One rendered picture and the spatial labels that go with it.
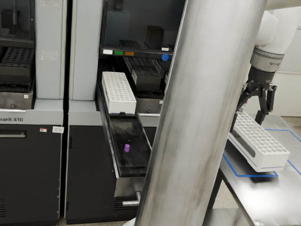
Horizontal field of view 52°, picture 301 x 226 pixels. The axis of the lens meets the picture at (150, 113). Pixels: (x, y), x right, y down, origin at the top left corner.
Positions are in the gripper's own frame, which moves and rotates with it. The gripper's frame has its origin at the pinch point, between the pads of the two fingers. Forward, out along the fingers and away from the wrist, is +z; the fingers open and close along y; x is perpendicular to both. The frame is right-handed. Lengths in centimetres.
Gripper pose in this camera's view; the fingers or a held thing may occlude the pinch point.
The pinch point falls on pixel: (243, 124)
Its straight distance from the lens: 109.3
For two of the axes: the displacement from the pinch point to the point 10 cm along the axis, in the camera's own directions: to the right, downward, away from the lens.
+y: 9.5, 0.0, 3.3
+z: -1.6, 8.8, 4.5
